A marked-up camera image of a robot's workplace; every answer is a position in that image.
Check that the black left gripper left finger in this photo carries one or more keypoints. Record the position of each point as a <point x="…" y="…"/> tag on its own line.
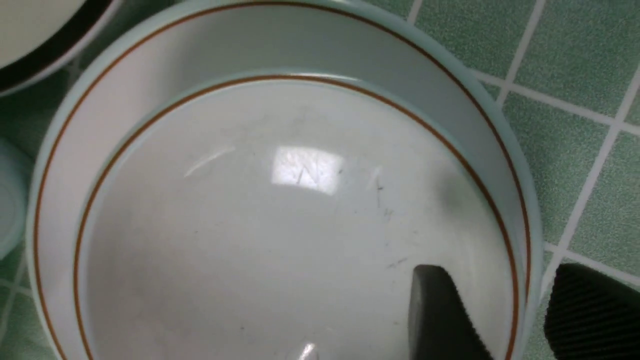
<point x="438" y="325"/>

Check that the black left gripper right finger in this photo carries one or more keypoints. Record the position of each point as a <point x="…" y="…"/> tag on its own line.
<point x="591" y="316"/>

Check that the light blue cup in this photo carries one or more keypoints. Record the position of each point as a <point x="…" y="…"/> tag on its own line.
<point x="15" y="175"/>

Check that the light blue plate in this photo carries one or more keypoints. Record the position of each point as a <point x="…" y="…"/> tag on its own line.
<point x="186" y="44"/>

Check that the illustrated plate black rim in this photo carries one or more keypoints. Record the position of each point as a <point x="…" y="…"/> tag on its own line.
<point x="38" y="37"/>

